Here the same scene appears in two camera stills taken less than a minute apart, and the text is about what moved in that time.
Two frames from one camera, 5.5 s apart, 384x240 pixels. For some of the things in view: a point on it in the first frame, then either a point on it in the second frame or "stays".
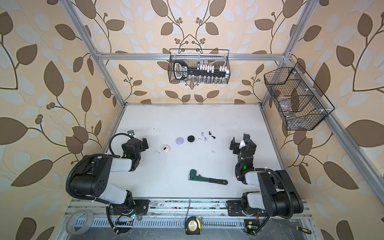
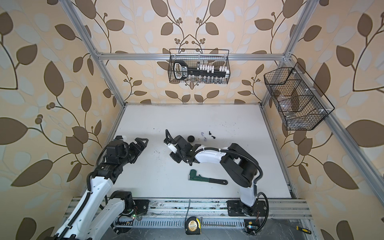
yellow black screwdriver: (303, 230) stays
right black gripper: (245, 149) -> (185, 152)
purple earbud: (205, 138) stays
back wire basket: (196, 66) stays
